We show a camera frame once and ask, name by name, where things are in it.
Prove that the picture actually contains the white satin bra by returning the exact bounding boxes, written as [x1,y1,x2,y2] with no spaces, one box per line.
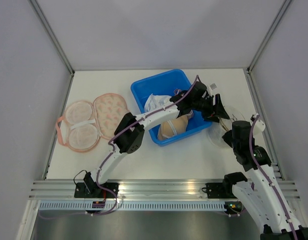
[144,94,172,112]

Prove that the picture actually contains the white mesh laundry bag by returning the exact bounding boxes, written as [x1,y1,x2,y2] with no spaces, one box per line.
[207,105,245,149]

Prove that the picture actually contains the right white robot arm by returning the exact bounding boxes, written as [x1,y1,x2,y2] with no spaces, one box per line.
[222,114,308,240]

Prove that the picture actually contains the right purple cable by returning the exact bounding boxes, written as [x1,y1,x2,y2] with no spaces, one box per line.
[220,117,299,240]

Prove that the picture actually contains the purple cable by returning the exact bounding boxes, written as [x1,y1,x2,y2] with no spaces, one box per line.
[38,74,201,220]
[220,117,299,240]

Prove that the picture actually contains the aluminium mounting rail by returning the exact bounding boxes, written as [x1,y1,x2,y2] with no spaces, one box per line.
[28,178,301,201]

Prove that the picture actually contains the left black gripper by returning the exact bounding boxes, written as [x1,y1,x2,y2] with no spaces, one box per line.
[192,94,229,124]

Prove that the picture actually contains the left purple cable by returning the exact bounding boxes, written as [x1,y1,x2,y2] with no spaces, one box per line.
[38,74,201,220]

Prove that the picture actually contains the beige bra in bin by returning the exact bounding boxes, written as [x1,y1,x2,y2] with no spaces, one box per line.
[158,110,194,141]

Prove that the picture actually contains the floral mesh laundry bag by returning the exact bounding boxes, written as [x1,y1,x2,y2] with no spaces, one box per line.
[55,93,129,153]

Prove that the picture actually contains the blue plastic bin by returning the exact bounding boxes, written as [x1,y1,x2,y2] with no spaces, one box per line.
[130,68,213,147]

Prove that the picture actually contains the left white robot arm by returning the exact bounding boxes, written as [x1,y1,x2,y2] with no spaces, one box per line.
[74,80,230,199]

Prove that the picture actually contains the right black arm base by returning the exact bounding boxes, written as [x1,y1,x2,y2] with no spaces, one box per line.
[202,182,236,200]

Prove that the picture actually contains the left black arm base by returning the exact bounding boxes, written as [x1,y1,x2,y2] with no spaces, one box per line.
[74,182,119,199]

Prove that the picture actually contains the white slotted cable duct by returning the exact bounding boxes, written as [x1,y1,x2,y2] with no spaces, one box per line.
[39,200,226,212]

